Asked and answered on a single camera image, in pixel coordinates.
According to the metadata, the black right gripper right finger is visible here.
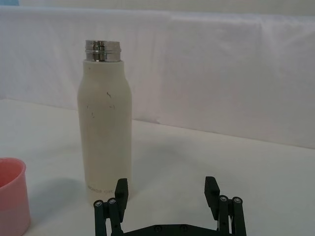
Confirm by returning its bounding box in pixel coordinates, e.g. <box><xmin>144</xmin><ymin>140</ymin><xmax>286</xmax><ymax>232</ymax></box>
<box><xmin>204</xmin><ymin>176</ymin><xmax>247</xmax><ymax>236</ymax></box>

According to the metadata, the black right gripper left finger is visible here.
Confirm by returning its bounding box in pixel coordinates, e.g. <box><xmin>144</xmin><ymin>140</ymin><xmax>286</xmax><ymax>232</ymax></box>
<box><xmin>93</xmin><ymin>177</ymin><xmax>129</xmax><ymax>236</ymax></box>

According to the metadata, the cream vacuum bottle steel neck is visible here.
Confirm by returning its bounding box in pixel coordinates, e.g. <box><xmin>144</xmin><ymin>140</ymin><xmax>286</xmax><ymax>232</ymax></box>
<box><xmin>77</xmin><ymin>39</ymin><xmax>133</xmax><ymax>205</ymax></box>

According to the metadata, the white table cloth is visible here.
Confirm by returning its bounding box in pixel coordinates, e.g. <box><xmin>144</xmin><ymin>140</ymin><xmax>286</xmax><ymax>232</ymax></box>
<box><xmin>0</xmin><ymin>98</ymin><xmax>315</xmax><ymax>236</ymax></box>

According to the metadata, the pink plastic cup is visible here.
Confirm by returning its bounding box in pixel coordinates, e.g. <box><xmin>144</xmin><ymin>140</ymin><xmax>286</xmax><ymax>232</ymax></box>
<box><xmin>0</xmin><ymin>158</ymin><xmax>31</xmax><ymax>236</ymax></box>

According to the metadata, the white curtain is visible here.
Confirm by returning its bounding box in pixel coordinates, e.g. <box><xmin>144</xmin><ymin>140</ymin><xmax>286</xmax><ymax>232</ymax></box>
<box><xmin>0</xmin><ymin>0</ymin><xmax>315</xmax><ymax>150</ymax></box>

